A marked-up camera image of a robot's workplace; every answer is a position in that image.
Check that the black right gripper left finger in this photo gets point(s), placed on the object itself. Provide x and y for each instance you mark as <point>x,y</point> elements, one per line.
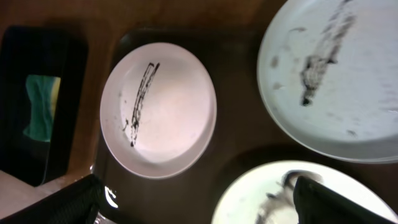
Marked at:
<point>75,204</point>

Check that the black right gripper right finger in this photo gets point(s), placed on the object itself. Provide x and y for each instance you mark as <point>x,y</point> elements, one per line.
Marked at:
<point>317,204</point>

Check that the white plate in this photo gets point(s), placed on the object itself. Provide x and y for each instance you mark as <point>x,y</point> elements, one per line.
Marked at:
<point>265,194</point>

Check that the green yellow sponge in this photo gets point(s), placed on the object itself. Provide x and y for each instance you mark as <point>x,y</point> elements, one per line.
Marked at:
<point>42,92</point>

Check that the grey plate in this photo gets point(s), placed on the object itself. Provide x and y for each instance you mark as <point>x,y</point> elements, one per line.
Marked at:
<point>327,74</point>

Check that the black sponge tray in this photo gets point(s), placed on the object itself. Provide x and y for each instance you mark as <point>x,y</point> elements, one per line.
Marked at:
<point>39,51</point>

